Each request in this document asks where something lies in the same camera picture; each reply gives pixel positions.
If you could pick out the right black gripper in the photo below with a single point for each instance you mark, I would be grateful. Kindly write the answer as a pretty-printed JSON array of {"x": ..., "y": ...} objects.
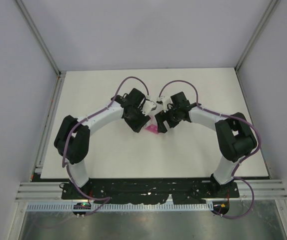
[{"x": 161, "y": 116}]

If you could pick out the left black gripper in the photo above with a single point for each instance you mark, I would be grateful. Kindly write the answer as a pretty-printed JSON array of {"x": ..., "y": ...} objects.
[{"x": 136, "y": 126}]

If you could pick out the pink weekly pill organizer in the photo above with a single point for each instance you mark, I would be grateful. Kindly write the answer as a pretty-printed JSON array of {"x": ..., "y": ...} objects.
[{"x": 152, "y": 128}]

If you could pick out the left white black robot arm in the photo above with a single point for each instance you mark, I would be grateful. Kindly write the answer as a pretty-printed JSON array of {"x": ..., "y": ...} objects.
[{"x": 73, "y": 138}]

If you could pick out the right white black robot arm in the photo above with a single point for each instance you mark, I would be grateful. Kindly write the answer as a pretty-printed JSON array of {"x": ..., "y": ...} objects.
[{"x": 234, "y": 135}]

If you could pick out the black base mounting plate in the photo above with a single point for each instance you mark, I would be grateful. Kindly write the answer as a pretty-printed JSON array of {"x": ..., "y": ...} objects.
[{"x": 153, "y": 191}]

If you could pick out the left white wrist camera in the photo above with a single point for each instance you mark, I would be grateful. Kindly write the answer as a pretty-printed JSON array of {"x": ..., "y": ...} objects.
[{"x": 148, "y": 107}]

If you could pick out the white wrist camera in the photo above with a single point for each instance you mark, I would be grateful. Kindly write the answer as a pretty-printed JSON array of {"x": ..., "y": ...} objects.
[
  {"x": 164, "y": 102},
  {"x": 148, "y": 107}
]

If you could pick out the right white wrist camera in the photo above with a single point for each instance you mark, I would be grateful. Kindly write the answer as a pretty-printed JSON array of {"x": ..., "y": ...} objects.
[{"x": 164, "y": 102}]

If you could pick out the left side aluminium rail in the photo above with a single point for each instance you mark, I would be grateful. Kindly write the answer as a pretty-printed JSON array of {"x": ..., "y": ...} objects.
[{"x": 38, "y": 156}]

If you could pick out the aluminium frame rail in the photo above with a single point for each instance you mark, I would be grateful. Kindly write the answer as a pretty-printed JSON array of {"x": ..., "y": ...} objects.
[{"x": 264, "y": 189}]

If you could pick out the white slotted cable duct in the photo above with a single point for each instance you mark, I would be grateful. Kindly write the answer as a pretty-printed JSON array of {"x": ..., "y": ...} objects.
[{"x": 74, "y": 206}]

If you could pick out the left aluminium corner post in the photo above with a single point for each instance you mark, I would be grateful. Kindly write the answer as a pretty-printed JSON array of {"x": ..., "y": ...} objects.
[{"x": 37, "y": 35}]

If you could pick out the aluminium corner post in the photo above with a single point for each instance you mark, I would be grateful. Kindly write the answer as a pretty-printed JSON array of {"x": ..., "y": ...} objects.
[
  {"x": 260, "y": 27},
  {"x": 37, "y": 35}
]

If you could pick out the right aluminium corner post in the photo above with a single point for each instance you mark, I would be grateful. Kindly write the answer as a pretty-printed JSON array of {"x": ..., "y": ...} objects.
[{"x": 260, "y": 27}]

